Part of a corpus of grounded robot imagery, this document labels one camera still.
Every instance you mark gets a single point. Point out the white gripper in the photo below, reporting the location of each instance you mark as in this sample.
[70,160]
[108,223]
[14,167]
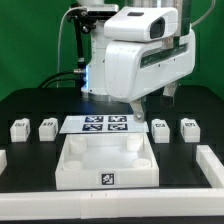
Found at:
[133,70]

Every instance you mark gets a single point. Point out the white square tabletop tray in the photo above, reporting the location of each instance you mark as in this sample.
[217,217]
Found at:
[100,161]

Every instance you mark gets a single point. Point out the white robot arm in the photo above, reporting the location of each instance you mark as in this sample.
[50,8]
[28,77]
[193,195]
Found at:
[140,21]

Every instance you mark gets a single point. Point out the white sheet with markers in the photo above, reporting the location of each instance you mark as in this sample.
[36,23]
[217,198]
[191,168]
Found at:
[102,124]

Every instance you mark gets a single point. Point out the white left fence block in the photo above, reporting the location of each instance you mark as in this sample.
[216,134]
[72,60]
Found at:
[3,161]

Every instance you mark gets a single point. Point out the black camera stand pole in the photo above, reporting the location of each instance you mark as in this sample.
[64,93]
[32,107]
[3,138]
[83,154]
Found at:
[81,60]

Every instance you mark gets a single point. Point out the white right fence rail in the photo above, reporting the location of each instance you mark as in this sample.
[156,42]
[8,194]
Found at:
[210,166]

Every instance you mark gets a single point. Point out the white fence rail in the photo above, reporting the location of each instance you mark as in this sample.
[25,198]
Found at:
[210,166]
[111,204]

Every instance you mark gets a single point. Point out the black camera on mount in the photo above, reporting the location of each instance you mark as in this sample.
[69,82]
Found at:
[87,16]

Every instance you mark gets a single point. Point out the white front fence rail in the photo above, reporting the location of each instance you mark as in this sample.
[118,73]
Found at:
[111,204]

